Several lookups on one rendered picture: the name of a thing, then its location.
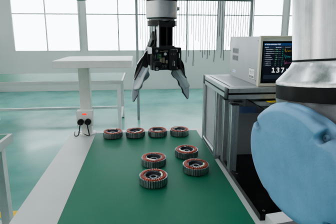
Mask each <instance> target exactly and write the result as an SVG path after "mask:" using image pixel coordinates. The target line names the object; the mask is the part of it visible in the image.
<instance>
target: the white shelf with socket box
mask: <svg viewBox="0 0 336 224"><path fill-rule="evenodd" d="M132 66H133V56H68V57H65V58H61V59H57V60H54V61H52V68H53V69H77V70H78V85H79V101H80V109H78V110H77V111H76V122H77V127H79V131H78V135H75V132H74V136H75V137H78V136H79V135H80V136H92V135H95V134H96V133H97V131H96V130H94V126H93V125H94V110H93V107H92V89H91V71H90V68H132ZM80 128H81V131H80Z"/></svg>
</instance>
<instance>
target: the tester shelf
mask: <svg viewBox="0 0 336 224"><path fill-rule="evenodd" d="M203 83H204V84H206V85H207V86H209V87H210V88H211V89H213V90H214V91H216V92H217V93H219V94H220V95H222V96H223V97H224V98H226V99H227V100H245V99H275V98H276V87H275V86H260V87H258V86H256V85H254V84H252V83H249V82H247V81H244V80H242V79H239V78H237V77H234V76H232V75H230V74H204V75H203Z"/></svg>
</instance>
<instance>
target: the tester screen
mask: <svg viewBox="0 0 336 224"><path fill-rule="evenodd" d="M291 64H292V43H264V50H263V65H262V80H261V81H262V82H264V81H276V80H277V79H263V77H264V75H282V74H283V73H271V68H281V67H285V71H286V70H287V69H288V68H289V67H290V65H291Z"/></svg>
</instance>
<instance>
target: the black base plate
mask: <svg viewBox="0 0 336 224"><path fill-rule="evenodd" d="M219 160H220V162H221V163H222V165H223V166H224V168H225V169H226V171H227V172H228V174H229V175H230V177H231V178H232V180H233V181H234V183H235V184H236V186H237V187H238V189H239V190H240V192H241V193H242V195H243V196H244V198H245V199H246V201H247V202H248V204H249V205H250V207H251V208H252V210H253V211H254V213H255V214H256V216H257V217H258V219H259V220H260V221H265V219H266V214H272V213H278V212H282V211H281V210H280V209H279V207H278V206H277V205H276V204H275V203H274V202H273V200H272V199H271V197H270V196H269V194H268V192H267V190H266V189H265V188H264V186H263V185H262V183H261V181H260V178H259V176H258V174H257V171H256V168H255V165H254V161H253V157H252V154H237V155H236V171H233V170H231V171H229V170H228V169H227V161H226V160H225V161H222V160H221V156H219Z"/></svg>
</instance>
